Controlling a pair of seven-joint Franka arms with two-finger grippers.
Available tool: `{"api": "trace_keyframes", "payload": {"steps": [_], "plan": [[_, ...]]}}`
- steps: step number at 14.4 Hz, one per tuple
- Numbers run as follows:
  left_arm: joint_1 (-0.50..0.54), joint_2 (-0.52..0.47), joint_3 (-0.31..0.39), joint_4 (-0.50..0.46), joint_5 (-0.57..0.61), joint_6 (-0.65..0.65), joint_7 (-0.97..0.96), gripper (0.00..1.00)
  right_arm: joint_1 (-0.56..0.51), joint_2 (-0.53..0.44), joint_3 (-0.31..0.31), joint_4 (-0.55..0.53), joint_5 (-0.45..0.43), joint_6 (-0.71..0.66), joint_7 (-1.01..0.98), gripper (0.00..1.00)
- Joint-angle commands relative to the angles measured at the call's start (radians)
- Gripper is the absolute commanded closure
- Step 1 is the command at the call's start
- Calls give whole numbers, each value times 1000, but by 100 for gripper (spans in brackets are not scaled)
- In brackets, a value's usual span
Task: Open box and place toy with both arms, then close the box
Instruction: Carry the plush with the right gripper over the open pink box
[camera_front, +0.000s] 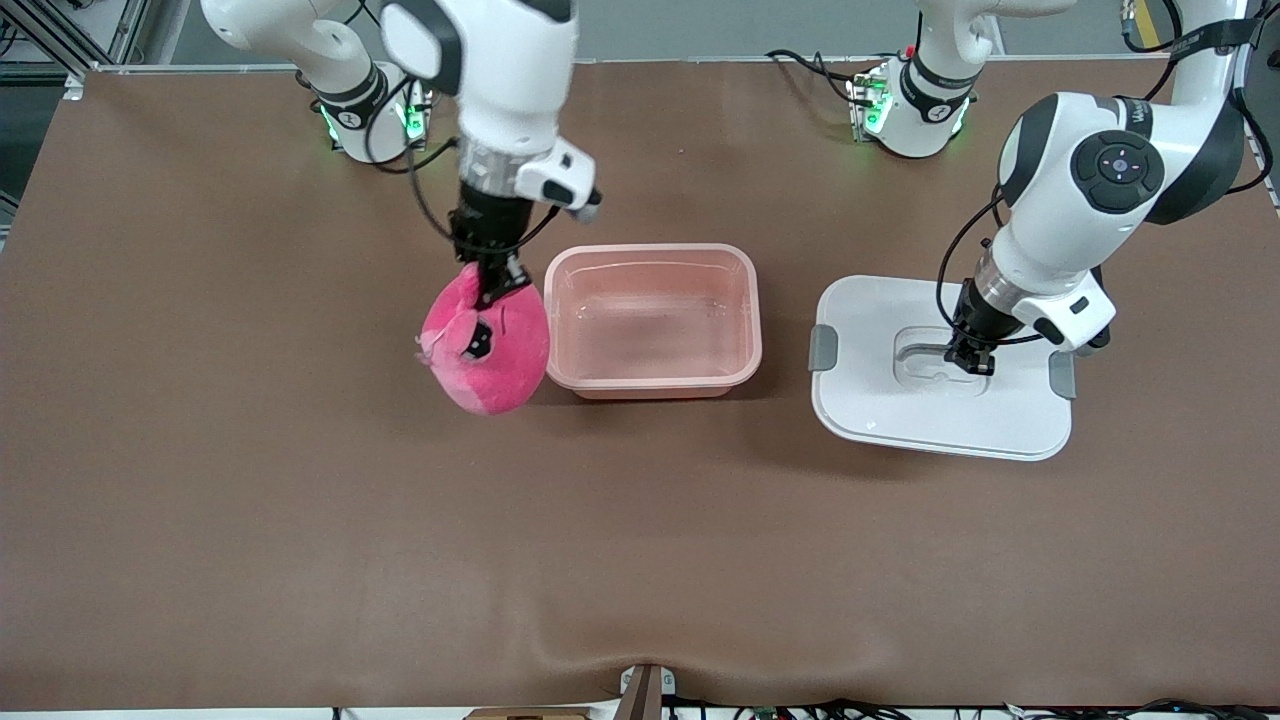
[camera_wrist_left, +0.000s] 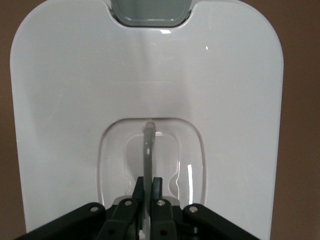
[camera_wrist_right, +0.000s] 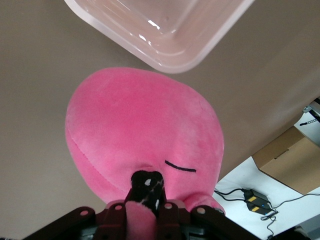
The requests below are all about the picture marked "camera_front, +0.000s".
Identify white box lid grey clips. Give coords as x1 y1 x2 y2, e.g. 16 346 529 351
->
808 275 1077 462

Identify pink plush toy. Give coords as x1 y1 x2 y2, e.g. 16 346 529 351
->
416 265 551 417

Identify pink translucent plastic box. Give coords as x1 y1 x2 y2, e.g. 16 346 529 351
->
544 243 763 401

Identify brown table mat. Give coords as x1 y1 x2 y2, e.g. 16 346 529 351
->
0 60 1280 713

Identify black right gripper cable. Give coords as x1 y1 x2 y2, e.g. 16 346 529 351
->
362 50 563 251

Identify black left base cable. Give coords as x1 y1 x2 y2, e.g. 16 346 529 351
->
765 48 866 109

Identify aluminium table edge rail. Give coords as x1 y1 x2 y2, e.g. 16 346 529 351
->
90 55 1201 75

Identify aluminium frame extrusion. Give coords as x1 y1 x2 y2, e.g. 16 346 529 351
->
0 0 151 101

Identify metal table clamp bracket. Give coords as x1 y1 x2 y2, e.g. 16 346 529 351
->
618 663 678 720

